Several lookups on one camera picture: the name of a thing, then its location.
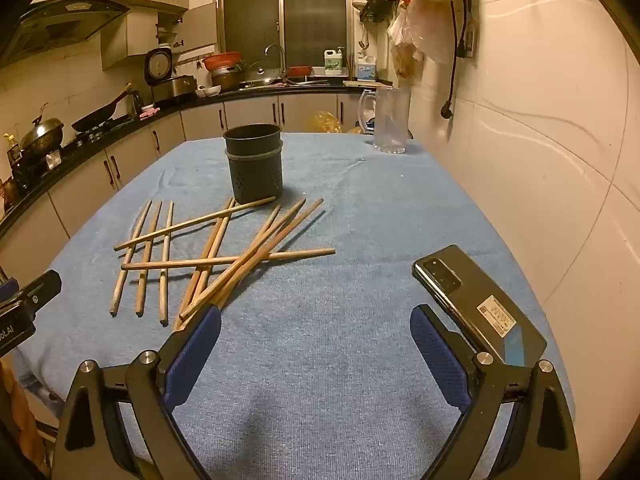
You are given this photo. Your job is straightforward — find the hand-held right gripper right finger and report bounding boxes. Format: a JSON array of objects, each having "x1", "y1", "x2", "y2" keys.
[{"x1": 410, "y1": 304, "x2": 581, "y2": 480}]

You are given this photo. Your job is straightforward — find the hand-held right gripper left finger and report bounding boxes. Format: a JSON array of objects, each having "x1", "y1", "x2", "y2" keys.
[{"x1": 52, "y1": 304, "x2": 222, "y2": 480}]

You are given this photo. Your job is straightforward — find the bunch of wooden chopsticks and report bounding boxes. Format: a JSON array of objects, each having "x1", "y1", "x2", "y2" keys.
[{"x1": 109, "y1": 196, "x2": 337, "y2": 332}]

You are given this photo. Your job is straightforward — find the black perforated chopstick holder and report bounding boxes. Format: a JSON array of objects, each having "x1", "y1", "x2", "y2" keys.
[{"x1": 223, "y1": 124, "x2": 285, "y2": 204}]

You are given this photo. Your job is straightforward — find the person's left forearm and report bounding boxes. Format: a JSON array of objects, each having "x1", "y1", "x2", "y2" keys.
[{"x1": 0, "y1": 360, "x2": 38, "y2": 466}]

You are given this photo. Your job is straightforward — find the black smartphone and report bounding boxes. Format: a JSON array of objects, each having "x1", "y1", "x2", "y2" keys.
[{"x1": 412, "y1": 245, "x2": 548, "y2": 367}]

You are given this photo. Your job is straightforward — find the blue table cloth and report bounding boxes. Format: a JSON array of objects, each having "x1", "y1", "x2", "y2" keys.
[{"x1": 15, "y1": 132, "x2": 576, "y2": 480}]

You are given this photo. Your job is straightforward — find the cooking oil bottle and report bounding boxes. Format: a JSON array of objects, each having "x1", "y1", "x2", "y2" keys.
[{"x1": 4, "y1": 133, "x2": 23, "y2": 186}]

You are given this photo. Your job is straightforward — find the steel lidded pot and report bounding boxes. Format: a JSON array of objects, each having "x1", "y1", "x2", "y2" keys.
[{"x1": 20, "y1": 115, "x2": 66, "y2": 157}]

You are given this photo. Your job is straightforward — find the gas stove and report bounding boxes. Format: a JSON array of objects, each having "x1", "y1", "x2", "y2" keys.
[{"x1": 15, "y1": 115, "x2": 138, "y2": 176}]

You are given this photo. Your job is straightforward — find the black wok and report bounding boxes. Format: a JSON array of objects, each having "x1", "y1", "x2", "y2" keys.
[{"x1": 71, "y1": 82, "x2": 133, "y2": 132}]

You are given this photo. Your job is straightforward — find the clear glass pitcher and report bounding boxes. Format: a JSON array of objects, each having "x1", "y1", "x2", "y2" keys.
[{"x1": 358, "y1": 87, "x2": 412, "y2": 154}]

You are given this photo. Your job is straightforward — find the rice cooker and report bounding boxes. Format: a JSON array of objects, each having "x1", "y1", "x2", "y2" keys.
[{"x1": 145, "y1": 46, "x2": 197, "y2": 105}]

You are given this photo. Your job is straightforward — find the lower kitchen cabinets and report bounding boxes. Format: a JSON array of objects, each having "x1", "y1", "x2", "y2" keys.
[{"x1": 0, "y1": 92, "x2": 371, "y2": 261}]

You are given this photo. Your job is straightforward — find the yellow plastic bag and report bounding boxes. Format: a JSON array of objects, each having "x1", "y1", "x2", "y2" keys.
[{"x1": 314, "y1": 111, "x2": 346, "y2": 133}]

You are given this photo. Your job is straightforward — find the range hood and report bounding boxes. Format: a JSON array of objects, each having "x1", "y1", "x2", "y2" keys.
[{"x1": 0, "y1": 0, "x2": 132, "y2": 68}]

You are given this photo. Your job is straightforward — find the black kitchen counter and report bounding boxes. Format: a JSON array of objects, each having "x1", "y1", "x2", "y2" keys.
[{"x1": 0, "y1": 82, "x2": 391, "y2": 241}]

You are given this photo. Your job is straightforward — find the large red basin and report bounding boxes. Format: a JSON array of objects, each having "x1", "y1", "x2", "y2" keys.
[{"x1": 202, "y1": 51, "x2": 243, "y2": 72}]

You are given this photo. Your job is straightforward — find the sink faucet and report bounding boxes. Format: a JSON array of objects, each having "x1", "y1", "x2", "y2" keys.
[{"x1": 264, "y1": 44, "x2": 287, "y2": 78}]

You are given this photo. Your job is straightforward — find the white jug green label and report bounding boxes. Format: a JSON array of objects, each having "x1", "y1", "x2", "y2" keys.
[{"x1": 324, "y1": 46, "x2": 346, "y2": 75}]

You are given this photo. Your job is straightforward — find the hanging clear plastic bags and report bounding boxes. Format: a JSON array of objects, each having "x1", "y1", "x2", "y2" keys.
[{"x1": 387, "y1": 0, "x2": 468, "y2": 78}]

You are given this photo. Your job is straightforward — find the kitchen window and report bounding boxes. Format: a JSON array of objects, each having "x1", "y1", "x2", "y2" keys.
[{"x1": 217, "y1": 0, "x2": 351, "y2": 73}]

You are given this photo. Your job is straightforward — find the black power cable with plug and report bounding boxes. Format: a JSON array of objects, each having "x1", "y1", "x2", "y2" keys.
[{"x1": 440, "y1": 0, "x2": 476, "y2": 120}]

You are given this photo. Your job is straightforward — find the beige wall cabinet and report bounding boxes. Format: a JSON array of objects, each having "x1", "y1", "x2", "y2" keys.
[{"x1": 100, "y1": 8, "x2": 161, "y2": 71}]

